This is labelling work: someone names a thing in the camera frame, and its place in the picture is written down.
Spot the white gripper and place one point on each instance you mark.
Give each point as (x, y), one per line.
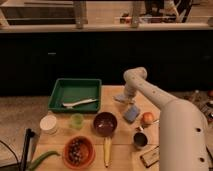
(129, 93)

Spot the light blue towel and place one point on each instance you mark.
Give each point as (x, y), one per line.
(123, 99)

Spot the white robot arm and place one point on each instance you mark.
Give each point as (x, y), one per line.
(182, 143)

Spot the purple bowl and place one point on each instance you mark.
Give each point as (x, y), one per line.
(105, 123)

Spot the orange bowl with beans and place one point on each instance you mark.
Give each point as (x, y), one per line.
(78, 153)

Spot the blue sponge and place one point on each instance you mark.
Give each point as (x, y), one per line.
(131, 114)

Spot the red apple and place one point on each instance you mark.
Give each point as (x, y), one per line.
(147, 118)

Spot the metal measuring cup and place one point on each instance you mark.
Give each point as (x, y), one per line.
(140, 140)

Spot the green plastic cup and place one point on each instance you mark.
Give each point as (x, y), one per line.
(76, 121)

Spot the green plastic tray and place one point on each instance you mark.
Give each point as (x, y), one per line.
(70, 90)

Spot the white plastic utensil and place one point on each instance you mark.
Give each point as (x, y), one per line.
(73, 104)

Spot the brown wooden block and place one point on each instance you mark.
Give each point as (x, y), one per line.
(150, 158)

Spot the white round container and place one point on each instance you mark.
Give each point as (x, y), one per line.
(48, 124)

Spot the black stand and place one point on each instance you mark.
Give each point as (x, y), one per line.
(29, 134)

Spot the green pepper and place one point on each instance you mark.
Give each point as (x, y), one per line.
(40, 159)

